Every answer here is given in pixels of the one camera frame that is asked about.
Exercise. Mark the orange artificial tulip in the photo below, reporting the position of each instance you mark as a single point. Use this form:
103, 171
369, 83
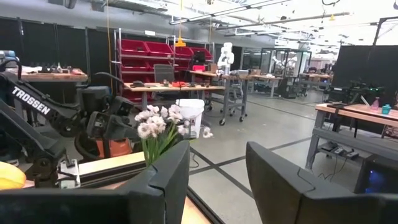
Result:
11, 175

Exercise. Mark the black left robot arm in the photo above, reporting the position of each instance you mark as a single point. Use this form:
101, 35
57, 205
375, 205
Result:
31, 101

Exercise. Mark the white artificial flower bunch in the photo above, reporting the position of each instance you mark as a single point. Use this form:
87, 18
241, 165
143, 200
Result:
155, 124

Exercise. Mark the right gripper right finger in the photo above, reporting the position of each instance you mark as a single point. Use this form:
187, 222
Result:
311, 208

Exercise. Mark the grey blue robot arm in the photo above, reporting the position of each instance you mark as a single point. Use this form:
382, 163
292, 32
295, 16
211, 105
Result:
7, 56

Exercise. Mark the pink bottle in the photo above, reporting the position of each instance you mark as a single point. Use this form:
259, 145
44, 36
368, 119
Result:
375, 105

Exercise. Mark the wooden top side table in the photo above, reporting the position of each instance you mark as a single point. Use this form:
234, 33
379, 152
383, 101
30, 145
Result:
357, 112

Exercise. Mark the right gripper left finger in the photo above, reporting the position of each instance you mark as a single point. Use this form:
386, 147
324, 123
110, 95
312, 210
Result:
93, 207

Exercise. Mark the black computer case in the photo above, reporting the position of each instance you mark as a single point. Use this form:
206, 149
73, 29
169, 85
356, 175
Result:
376, 177

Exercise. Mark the orange black shop vacuum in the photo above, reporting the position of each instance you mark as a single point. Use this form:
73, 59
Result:
113, 148

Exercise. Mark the white plastic bucket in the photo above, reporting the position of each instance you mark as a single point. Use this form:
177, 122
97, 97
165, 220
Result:
191, 112

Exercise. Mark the teal cup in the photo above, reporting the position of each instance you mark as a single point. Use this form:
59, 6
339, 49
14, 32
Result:
386, 109

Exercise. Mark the black robot green lights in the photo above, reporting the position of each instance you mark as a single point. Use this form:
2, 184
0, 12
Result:
357, 91

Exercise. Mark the wooden workbench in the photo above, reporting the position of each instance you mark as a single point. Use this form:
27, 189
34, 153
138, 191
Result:
161, 88

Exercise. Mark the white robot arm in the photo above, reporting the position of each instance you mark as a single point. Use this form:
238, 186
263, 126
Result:
226, 57

